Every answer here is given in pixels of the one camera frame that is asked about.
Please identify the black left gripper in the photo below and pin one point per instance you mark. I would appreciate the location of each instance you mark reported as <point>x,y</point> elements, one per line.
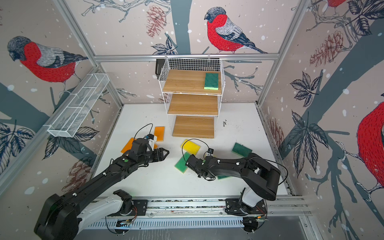
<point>162,157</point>

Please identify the dark green sponge carried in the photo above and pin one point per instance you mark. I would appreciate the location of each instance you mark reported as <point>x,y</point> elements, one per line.
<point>211,81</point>

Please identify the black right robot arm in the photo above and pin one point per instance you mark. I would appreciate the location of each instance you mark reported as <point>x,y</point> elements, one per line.
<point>258,173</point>

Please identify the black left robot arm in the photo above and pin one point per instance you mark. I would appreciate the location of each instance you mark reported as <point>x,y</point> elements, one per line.
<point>63,217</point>

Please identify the orange sponge near shelf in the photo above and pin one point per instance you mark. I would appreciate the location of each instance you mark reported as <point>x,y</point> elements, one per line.
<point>159,133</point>

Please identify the middle wooden shelf board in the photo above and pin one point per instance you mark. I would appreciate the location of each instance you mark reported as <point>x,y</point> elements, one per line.
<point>192,105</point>

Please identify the top wooden shelf board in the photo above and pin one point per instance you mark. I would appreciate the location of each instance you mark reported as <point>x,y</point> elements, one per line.
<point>189,82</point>

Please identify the black box behind shelf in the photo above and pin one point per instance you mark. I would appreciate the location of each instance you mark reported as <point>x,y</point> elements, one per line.
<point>159,66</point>

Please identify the light green sponge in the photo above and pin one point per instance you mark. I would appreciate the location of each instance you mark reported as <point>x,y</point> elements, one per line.
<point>181,164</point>

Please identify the yellow sponge upper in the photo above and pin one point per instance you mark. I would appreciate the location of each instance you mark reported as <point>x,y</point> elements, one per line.
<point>190,147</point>

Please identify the orange sponge far left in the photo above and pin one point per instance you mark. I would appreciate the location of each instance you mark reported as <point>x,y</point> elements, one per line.
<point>128,146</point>

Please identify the dark green sponge right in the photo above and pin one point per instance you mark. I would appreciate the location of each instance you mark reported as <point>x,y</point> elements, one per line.
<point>241,150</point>

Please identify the perforated metal vent strip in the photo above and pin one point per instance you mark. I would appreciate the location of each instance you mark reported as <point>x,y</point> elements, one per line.
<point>167,223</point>

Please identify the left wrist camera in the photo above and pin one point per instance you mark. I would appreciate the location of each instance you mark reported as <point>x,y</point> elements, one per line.
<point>152,140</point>

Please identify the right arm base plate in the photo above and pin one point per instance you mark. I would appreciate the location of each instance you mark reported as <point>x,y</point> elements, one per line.
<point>237,208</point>

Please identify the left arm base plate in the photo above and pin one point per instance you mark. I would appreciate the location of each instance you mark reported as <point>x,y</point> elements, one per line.
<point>136,208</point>

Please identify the white wire three-tier shelf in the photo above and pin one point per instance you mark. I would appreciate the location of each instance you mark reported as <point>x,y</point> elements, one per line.
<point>189,64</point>

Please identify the aluminium mounting rail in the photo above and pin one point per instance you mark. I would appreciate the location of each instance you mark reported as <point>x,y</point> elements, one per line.
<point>215,207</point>

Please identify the white wire wall basket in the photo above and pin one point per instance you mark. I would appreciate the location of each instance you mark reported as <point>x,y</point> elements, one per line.
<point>71,118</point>

